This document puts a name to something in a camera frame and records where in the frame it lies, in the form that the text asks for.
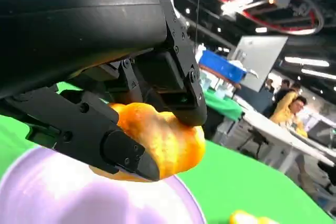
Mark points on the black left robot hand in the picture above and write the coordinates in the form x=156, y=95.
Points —
x=78, y=24

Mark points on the blue box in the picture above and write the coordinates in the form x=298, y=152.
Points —
x=223, y=65

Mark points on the white ceiling light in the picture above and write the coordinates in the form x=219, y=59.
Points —
x=236, y=3

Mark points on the green covered table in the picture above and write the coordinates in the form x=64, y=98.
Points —
x=223, y=104

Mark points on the lilac plate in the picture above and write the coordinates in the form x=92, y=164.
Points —
x=78, y=197

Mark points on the grey standing panel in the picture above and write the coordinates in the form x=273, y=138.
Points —
x=260, y=58

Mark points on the person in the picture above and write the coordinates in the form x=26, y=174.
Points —
x=287, y=117
x=270, y=85

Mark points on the green table cloth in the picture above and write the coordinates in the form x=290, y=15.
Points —
x=236, y=182

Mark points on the white desk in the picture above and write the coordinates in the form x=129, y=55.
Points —
x=275, y=134

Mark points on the red ceiling pipe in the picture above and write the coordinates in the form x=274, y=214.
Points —
x=317, y=22

